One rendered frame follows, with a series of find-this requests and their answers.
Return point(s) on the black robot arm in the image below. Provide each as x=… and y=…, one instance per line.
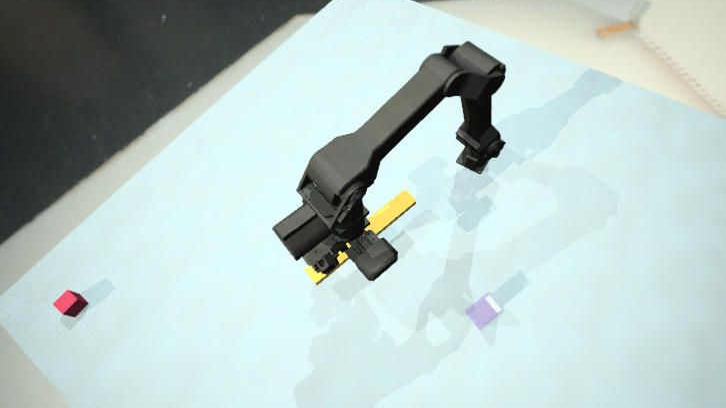
x=348, y=165

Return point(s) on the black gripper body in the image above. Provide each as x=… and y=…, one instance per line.
x=375, y=255

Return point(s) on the red cube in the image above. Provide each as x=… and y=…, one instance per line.
x=70, y=303

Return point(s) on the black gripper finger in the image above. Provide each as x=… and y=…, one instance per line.
x=351, y=253

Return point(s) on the yellow bar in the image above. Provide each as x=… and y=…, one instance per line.
x=379, y=221

